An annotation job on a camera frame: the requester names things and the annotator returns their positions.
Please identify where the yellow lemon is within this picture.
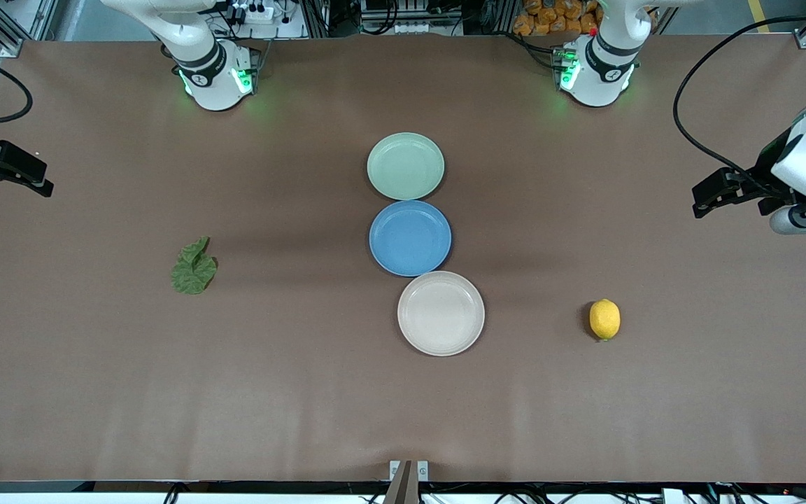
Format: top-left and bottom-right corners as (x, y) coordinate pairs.
(589, 299), (621, 342)

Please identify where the green lettuce leaf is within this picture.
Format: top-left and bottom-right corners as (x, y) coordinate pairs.
(170, 236), (219, 295)

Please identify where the bag of orange fruit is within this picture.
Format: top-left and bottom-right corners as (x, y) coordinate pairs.
(513, 0), (601, 37)

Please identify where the white power strip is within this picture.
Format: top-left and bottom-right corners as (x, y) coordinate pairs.
(227, 0), (285, 23)

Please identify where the beige plate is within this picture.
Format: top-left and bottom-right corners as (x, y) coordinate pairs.
(397, 271), (486, 357)

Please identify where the blue plate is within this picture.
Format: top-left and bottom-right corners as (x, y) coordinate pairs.
(369, 200), (453, 277)

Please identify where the pale green plate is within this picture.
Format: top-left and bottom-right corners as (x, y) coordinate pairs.
(367, 132), (445, 201)

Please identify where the background equipment rack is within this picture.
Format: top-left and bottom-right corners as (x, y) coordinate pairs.
(360, 0), (446, 36)

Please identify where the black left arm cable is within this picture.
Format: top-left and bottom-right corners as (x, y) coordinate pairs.
(673, 15), (806, 184)

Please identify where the small metal table bracket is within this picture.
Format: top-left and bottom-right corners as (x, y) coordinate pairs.
(389, 460), (430, 482)

